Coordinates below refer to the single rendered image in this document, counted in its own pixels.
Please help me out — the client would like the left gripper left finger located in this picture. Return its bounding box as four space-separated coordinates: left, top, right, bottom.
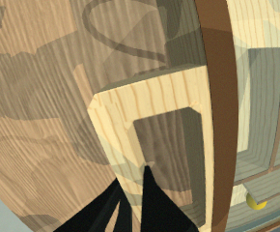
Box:
53 178 132 232

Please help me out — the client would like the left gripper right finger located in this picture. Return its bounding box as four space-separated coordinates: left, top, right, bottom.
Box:
140 165 200 232

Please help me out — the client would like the wooden maze board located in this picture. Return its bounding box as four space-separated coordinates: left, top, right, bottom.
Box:
88 0 280 232

